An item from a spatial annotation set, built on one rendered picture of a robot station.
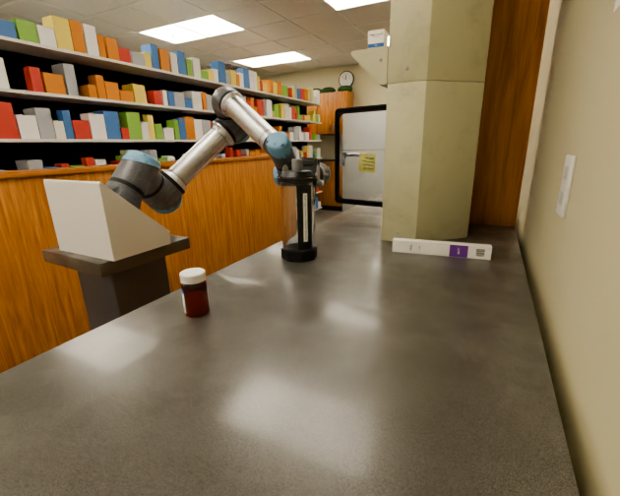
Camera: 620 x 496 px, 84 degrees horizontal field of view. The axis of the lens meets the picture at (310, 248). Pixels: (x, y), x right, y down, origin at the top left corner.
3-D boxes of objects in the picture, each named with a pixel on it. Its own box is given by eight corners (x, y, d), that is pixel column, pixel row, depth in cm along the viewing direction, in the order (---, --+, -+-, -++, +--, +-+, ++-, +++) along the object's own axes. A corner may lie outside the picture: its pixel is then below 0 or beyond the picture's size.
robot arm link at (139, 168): (100, 174, 113) (121, 142, 118) (128, 197, 125) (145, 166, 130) (129, 179, 110) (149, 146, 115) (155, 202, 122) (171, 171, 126)
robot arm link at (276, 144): (220, 66, 127) (298, 135, 105) (232, 91, 137) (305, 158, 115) (195, 84, 126) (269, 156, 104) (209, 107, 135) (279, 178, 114)
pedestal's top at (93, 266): (43, 261, 112) (40, 249, 111) (134, 238, 138) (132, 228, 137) (101, 278, 96) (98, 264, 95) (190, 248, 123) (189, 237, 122)
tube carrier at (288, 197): (314, 260, 91) (313, 177, 85) (275, 258, 94) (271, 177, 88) (321, 248, 102) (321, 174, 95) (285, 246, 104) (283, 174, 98)
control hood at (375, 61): (409, 95, 127) (411, 66, 124) (387, 84, 100) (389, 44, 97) (380, 98, 132) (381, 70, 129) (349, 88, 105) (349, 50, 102)
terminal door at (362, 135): (399, 209, 139) (403, 101, 127) (335, 203, 156) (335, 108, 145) (399, 209, 140) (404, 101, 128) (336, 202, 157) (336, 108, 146)
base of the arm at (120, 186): (79, 199, 111) (95, 174, 115) (119, 222, 123) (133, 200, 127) (104, 199, 103) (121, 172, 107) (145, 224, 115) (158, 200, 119)
